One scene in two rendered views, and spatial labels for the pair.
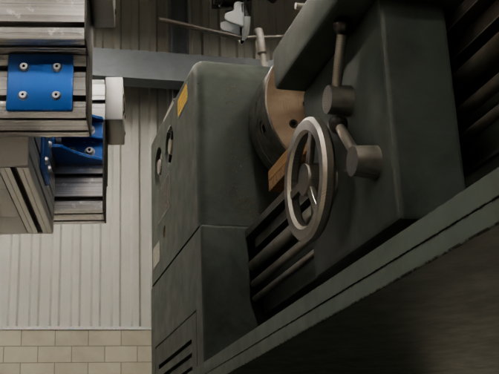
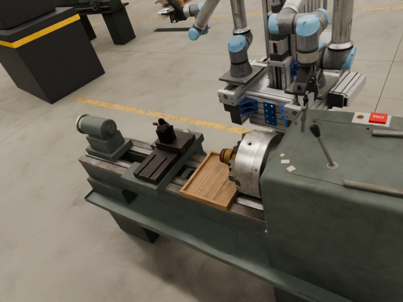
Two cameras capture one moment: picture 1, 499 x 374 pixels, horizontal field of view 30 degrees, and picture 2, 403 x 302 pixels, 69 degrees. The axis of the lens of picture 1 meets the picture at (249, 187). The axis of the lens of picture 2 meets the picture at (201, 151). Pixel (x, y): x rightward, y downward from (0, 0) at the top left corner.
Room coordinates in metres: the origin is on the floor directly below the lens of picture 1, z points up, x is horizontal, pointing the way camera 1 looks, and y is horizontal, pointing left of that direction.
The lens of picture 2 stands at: (2.52, -0.91, 2.08)
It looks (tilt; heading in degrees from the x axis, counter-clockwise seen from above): 39 degrees down; 149
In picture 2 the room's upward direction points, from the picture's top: 17 degrees counter-clockwise
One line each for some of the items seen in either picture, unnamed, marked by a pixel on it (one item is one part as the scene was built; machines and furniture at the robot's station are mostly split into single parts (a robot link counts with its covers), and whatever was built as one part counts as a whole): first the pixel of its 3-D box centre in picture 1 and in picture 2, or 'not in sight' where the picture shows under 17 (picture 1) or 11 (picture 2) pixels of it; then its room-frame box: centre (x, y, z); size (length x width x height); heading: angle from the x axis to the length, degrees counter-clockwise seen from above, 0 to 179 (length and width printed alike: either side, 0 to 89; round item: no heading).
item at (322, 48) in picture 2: not in sight; (313, 56); (1.69, 0.44, 1.33); 0.13 x 0.12 x 0.14; 14
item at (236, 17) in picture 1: (237, 19); (303, 96); (1.91, 0.01, 1.38); 0.06 x 0.03 x 0.09; 106
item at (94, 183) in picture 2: not in sight; (138, 193); (0.62, -0.49, 0.34); 0.44 x 0.40 x 0.68; 106
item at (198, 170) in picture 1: (266, 185); (349, 183); (2.16, -0.04, 1.06); 0.59 x 0.48 x 0.39; 16
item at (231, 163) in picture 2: not in sight; (235, 172); (1.73, -0.28, 1.08); 0.12 x 0.11 x 0.05; 106
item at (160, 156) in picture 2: not in sight; (165, 154); (1.16, -0.34, 0.95); 0.43 x 0.18 x 0.04; 106
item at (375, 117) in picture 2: not in sight; (378, 118); (2.15, 0.17, 1.26); 0.06 x 0.06 x 0.02; 16
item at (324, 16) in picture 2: not in sight; (312, 23); (1.88, 0.11, 1.64); 0.11 x 0.11 x 0.08; 14
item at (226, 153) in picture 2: not in sight; (230, 157); (1.64, -0.22, 1.08); 0.09 x 0.09 x 0.09; 16
